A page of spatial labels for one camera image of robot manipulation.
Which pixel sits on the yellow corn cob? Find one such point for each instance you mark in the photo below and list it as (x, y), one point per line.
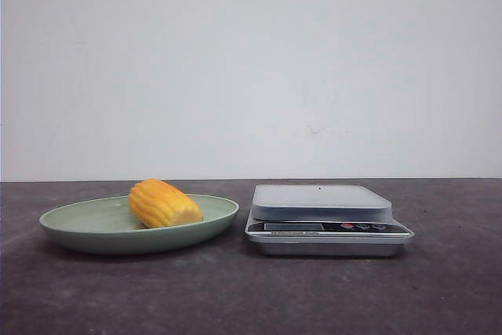
(157, 204)

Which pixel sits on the silver digital kitchen scale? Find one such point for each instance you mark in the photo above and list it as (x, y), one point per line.
(335, 220)

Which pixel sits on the green oval plate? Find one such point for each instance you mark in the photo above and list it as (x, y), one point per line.
(105, 226)

